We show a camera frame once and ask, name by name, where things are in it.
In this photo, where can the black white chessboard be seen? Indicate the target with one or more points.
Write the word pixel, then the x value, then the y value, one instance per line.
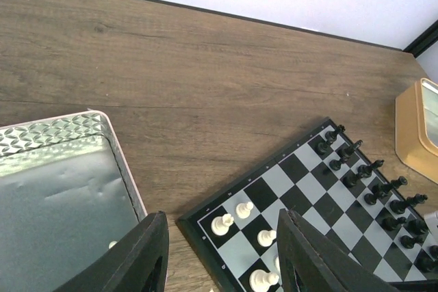
pixel 397 248

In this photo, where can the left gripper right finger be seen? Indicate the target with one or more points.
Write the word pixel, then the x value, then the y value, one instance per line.
pixel 305 253

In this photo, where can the black chess piece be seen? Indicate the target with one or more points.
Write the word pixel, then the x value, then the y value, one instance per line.
pixel 399 206
pixel 331 136
pixel 367 170
pixel 336 164
pixel 323 147
pixel 346 152
pixel 351 180
pixel 382 190

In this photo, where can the pink metal tin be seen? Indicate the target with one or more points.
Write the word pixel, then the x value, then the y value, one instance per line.
pixel 67 196

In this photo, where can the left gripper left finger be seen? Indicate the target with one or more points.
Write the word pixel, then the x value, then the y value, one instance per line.
pixel 138 262

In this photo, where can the yellow metal tin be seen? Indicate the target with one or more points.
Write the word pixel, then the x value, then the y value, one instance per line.
pixel 416 128

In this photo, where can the white chess piece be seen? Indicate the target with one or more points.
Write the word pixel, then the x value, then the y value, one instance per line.
pixel 243 209
pixel 220 225

